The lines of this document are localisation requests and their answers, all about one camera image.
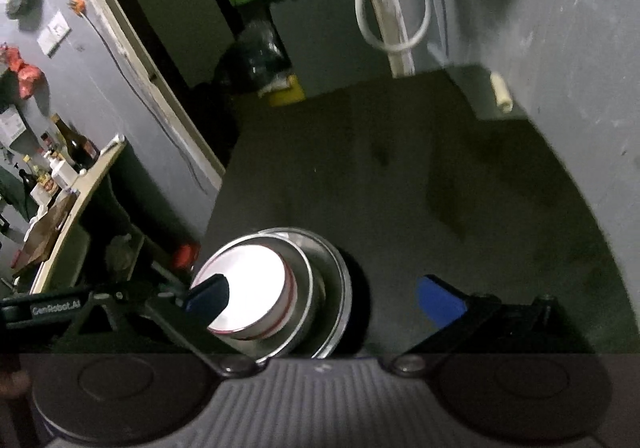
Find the person's left hand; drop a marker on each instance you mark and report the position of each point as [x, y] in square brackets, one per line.
[14, 384]

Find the black mat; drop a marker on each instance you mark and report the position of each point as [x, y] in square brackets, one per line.
[405, 181]

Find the dark glass bottle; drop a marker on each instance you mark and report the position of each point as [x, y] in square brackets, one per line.
[81, 149]

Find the white wall switch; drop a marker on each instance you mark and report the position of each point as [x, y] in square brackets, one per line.
[52, 35]

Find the white bottle on shelf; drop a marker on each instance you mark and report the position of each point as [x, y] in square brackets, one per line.
[63, 173]

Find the white bowl red rim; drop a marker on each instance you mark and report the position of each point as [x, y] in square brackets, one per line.
[262, 291]

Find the steel plate with sticker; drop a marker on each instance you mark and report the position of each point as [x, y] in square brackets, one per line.
[332, 316]

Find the large steel bowl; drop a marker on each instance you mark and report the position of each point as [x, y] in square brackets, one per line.
[308, 295]

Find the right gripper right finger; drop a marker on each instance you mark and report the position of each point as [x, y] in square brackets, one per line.
[482, 324]

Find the small cream cylinder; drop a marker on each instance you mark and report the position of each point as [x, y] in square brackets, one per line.
[503, 98]

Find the red plastic bag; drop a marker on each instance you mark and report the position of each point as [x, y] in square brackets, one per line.
[29, 77]

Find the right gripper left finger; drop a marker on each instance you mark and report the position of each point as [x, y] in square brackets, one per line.
[186, 320]

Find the wooden shelf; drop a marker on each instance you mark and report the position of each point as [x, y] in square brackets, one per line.
[54, 233]

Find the yellow bin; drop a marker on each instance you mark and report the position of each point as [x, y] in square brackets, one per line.
[283, 91]

